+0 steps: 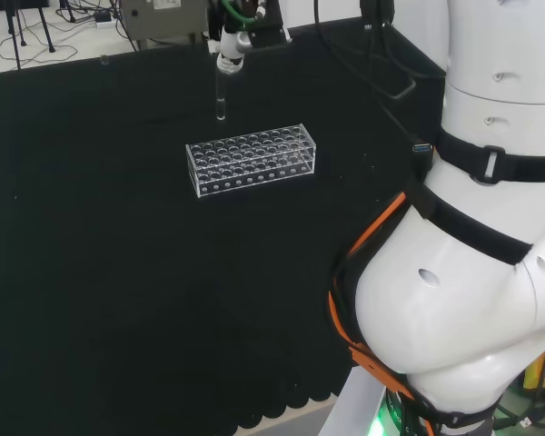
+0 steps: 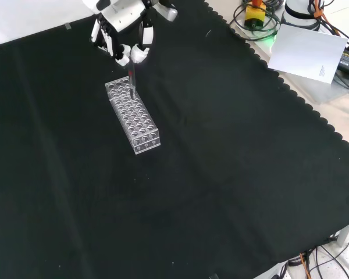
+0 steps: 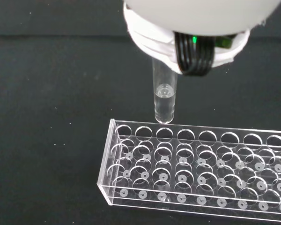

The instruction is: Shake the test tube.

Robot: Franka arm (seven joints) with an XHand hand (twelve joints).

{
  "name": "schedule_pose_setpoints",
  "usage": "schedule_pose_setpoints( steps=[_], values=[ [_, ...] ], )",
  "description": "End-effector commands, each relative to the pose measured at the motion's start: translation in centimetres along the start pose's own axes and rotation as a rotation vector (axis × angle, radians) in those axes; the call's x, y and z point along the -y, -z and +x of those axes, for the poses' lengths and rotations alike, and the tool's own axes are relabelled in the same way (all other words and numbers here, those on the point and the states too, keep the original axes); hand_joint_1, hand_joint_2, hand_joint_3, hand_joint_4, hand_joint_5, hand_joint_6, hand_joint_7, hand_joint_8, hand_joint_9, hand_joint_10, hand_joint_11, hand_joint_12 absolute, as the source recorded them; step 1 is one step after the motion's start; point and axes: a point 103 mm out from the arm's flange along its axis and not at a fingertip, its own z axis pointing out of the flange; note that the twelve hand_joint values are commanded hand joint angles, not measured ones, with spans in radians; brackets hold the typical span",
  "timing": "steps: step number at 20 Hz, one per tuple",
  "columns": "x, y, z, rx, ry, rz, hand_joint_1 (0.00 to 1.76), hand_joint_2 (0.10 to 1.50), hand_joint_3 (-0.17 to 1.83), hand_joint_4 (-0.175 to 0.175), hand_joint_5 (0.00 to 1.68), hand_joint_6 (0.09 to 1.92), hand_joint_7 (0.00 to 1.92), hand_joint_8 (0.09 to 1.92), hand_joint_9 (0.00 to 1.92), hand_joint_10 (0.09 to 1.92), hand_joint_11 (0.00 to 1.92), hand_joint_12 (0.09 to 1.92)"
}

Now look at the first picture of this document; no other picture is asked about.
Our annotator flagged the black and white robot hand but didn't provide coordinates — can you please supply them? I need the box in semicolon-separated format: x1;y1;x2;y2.
207;0;292;74

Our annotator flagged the clear glass test tube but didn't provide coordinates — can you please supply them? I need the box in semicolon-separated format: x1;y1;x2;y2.
214;66;229;123

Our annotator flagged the clear plastic test tube rack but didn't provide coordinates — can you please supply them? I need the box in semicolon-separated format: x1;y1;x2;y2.
184;122;318;200

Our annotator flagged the grey metal box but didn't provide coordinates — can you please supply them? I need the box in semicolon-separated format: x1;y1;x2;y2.
119;0;211;45

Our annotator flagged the black tripod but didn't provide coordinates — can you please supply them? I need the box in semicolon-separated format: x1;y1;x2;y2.
0;0;57;70

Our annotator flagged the black bench cloth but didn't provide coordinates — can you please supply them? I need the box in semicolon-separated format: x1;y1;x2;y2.
0;15;451;433

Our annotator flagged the green cable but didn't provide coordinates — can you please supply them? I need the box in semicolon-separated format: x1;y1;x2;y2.
221;0;257;31

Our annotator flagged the black cable with blue plug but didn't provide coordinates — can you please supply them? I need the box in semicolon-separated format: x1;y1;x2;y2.
312;0;447;154

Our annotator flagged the thin black floor cable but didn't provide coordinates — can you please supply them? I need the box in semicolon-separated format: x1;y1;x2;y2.
0;0;119;65

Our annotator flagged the orange cable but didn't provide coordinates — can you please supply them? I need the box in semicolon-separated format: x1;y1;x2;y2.
328;190;439;436

